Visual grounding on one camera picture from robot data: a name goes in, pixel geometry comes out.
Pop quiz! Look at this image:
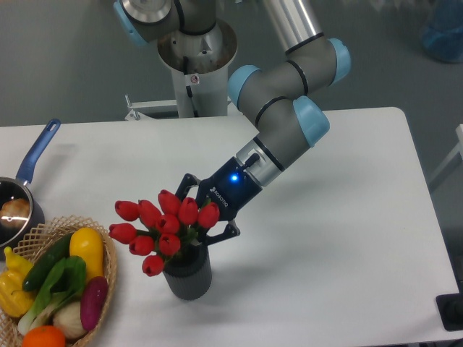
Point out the blue bag in background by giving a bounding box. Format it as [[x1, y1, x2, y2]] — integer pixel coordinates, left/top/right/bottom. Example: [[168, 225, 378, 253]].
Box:
[[420, 0, 462, 64]]

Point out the bread roll in pan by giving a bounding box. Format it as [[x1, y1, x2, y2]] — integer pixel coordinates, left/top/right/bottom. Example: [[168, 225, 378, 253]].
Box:
[[1, 198, 30, 229]]

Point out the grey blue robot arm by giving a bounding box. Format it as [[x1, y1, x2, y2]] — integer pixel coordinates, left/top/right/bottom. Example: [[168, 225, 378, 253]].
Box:
[[114, 1, 351, 245]]

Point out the black device at table edge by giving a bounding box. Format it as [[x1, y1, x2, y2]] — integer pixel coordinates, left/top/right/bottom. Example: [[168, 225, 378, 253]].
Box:
[[436, 294, 462, 331]]

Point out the yellow bell pepper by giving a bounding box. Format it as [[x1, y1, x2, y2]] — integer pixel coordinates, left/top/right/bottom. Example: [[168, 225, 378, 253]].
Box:
[[1, 247, 35, 318]]

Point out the orange fruit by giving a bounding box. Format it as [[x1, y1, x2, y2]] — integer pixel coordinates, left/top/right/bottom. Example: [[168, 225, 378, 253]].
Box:
[[22, 325, 66, 347]]

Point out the green bok choy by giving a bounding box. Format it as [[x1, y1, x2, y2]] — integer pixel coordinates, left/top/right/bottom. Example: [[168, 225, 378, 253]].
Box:
[[17, 256, 86, 335]]

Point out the red tulip bouquet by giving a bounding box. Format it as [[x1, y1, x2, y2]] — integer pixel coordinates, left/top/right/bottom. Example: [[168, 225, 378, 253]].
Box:
[[109, 189, 220, 277]]

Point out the dark grey ribbed vase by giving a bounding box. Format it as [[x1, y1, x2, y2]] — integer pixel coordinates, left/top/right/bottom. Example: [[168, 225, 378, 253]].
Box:
[[163, 244, 212, 301]]

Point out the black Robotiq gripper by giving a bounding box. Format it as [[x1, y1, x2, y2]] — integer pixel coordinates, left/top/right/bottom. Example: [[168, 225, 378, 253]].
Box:
[[175, 157, 263, 247]]

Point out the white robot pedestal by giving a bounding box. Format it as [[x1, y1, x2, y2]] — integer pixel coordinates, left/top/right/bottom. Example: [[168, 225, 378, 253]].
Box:
[[124, 17, 239, 121]]

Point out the purple eggplant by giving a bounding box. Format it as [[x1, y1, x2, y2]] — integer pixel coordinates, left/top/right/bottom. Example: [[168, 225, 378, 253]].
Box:
[[80, 276, 109, 331]]

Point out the white furniture frame at right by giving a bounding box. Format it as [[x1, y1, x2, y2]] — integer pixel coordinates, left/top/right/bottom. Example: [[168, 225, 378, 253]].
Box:
[[428, 124, 462, 193]]

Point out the woven wicker basket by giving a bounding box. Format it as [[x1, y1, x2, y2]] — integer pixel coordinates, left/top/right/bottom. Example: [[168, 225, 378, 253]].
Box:
[[0, 215, 119, 347]]

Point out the yellow squash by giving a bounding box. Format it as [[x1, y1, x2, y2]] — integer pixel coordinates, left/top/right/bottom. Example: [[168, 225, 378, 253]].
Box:
[[69, 227, 103, 283]]

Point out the white garlic bulb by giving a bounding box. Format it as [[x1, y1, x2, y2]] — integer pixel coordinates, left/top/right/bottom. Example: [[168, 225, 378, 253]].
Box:
[[53, 301, 87, 340]]

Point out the blue handled saucepan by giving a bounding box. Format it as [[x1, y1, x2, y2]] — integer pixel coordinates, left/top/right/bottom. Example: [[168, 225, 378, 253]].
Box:
[[1, 119, 61, 249]]

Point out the green cucumber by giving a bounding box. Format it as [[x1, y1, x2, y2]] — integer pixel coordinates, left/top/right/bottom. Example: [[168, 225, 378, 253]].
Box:
[[22, 233, 73, 292]]

